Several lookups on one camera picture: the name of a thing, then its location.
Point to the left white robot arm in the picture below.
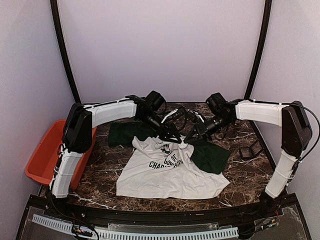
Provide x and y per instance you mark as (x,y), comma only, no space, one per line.
(83,118)

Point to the black brooch stand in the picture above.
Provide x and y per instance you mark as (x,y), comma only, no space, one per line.
(247,153)

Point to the right black frame post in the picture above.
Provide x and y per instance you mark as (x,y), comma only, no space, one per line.
(260,48)

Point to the white slotted cable duct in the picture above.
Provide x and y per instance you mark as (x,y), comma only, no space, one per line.
(114,231)

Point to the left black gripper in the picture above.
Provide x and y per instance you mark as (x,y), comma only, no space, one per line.
(164,131)

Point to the white round brooch back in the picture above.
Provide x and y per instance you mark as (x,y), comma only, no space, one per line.
(183,145)

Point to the white green Charlie Brown shirt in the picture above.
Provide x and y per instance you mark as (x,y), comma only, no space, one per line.
(158,169)

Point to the left black frame post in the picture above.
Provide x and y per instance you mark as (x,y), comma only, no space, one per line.
(63,50)

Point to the black frame post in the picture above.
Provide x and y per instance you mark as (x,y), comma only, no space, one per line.
(63,50)
(260,48)

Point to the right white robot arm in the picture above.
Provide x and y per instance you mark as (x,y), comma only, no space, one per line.
(288,121)

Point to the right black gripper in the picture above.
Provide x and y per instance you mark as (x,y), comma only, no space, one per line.
(202,130)

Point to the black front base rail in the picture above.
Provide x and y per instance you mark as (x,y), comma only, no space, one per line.
(238,215)

